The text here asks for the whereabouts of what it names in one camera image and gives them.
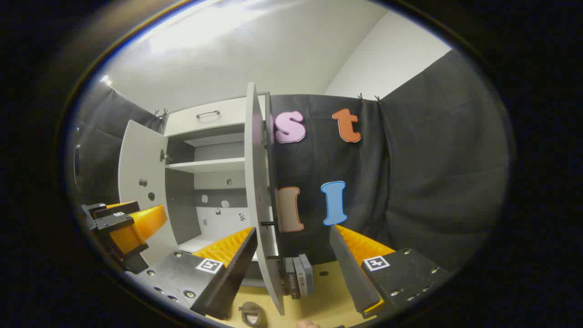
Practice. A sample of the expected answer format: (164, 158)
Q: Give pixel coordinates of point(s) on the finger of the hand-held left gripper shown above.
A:
(114, 209)
(136, 228)

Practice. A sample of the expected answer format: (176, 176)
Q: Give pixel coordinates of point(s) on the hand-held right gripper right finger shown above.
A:
(350, 278)

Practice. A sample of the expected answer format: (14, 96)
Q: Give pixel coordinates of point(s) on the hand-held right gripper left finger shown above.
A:
(232, 278)

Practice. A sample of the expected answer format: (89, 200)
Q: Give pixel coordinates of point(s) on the brown fuzzy shoe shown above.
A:
(253, 314)

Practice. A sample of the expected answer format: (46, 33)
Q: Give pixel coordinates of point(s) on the white cabinet door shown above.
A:
(141, 155)
(255, 159)

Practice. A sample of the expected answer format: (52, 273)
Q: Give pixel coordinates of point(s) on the white grey shoe cabinet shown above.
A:
(218, 166)

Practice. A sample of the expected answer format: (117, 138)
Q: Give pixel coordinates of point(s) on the white cabinet drawer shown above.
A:
(227, 114)

